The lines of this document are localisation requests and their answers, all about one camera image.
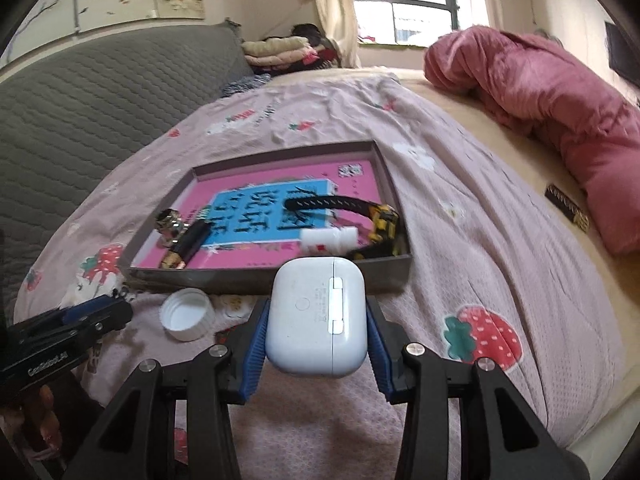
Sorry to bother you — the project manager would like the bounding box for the pink comforter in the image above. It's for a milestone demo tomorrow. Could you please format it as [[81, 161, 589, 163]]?
[[424, 26, 640, 256]]

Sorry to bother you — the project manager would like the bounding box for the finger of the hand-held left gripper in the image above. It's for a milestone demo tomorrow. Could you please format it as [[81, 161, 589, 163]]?
[[10, 293, 127, 327], [65, 304, 135, 344]]

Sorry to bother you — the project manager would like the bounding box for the pile of folded clothes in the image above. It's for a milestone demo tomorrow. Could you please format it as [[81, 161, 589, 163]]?
[[240, 23, 343, 78]]

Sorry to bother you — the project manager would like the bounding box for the black and gold patterned strip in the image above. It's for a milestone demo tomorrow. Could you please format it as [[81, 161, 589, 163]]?
[[544, 183, 590, 232]]

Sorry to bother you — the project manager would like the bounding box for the window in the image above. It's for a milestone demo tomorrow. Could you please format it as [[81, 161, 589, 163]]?
[[347, 0, 488, 46]]

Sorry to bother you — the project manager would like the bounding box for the person's left hand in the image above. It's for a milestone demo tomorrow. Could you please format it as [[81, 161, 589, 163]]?
[[0, 385, 66, 461]]

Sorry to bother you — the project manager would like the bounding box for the grey quilted headboard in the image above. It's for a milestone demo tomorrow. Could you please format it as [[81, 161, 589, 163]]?
[[0, 22, 256, 311]]

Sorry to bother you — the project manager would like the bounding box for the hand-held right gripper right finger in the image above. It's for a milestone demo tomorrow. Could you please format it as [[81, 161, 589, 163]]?
[[365, 296, 588, 480]]

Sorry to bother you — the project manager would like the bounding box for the white earbuds case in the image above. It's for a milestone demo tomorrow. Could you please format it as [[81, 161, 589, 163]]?
[[265, 256, 370, 377]]

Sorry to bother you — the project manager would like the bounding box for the pink strawberry printed bedsheet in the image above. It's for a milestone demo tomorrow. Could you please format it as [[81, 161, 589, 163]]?
[[15, 67, 626, 480]]

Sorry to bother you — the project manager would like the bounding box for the cream curtain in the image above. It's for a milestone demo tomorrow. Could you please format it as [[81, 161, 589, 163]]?
[[307, 0, 361, 68]]

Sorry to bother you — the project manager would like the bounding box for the black wall television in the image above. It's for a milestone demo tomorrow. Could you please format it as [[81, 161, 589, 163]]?
[[604, 21, 640, 86]]

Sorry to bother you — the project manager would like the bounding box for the yellow watch with black strap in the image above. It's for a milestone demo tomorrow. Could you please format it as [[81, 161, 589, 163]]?
[[284, 192, 403, 261]]

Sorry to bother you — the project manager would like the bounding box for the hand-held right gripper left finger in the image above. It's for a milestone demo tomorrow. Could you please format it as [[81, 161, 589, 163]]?
[[75, 297, 273, 480]]

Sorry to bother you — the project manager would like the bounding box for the small white bottle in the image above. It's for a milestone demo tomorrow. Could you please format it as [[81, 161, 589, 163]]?
[[300, 227, 360, 256]]

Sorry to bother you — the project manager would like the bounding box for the shallow grey cardboard box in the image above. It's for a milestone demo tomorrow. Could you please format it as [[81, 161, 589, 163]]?
[[120, 140, 415, 295]]

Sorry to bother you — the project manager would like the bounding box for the blue patterned cloth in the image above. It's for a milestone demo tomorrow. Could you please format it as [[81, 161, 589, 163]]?
[[220, 75, 272, 99]]

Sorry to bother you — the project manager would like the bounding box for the white ribbed jar lid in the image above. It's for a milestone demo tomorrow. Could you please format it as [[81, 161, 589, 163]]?
[[160, 288, 217, 342]]

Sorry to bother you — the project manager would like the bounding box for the black and gold lighter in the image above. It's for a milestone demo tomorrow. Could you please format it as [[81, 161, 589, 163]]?
[[159, 220, 212, 270]]

